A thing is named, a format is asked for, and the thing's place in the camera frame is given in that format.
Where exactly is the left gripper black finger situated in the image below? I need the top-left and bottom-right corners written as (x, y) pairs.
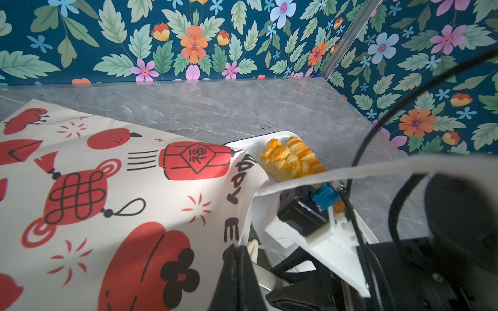
top-left (208, 246), bottom-right (267, 311)

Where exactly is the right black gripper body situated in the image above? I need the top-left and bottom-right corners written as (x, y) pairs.
top-left (266, 238), bottom-right (497, 310)

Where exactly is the round fake bread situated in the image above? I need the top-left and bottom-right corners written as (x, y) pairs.
top-left (259, 139), bottom-right (302, 182)

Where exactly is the long fake bread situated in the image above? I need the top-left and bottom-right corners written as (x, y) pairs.
top-left (285, 135), bottom-right (347, 215)

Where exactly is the red white paper bag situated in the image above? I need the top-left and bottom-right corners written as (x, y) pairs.
top-left (1, 100), bottom-right (497, 310)

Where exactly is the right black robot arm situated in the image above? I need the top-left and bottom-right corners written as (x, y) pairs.
top-left (266, 174), bottom-right (497, 310)

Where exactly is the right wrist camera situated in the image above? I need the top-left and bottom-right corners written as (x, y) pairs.
top-left (263, 186), bottom-right (370, 298)

